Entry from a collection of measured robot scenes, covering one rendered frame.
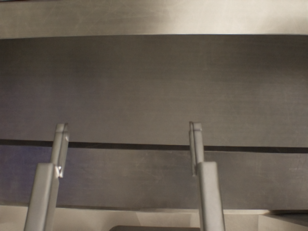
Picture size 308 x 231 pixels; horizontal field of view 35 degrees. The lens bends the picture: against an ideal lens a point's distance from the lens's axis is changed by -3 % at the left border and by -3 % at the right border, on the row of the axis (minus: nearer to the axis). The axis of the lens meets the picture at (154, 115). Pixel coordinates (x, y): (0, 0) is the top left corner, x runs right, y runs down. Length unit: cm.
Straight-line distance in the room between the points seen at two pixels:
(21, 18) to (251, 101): 16
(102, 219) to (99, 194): 17
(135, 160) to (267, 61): 11
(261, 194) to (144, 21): 14
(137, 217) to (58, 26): 28
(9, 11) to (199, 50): 13
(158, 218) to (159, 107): 19
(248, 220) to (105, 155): 22
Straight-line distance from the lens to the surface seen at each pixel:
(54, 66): 34
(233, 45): 34
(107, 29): 26
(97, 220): 50
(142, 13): 25
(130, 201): 33
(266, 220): 37
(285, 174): 34
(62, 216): 51
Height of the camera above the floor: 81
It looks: 8 degrees down
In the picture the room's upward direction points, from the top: 178 degrees counter-clockwise
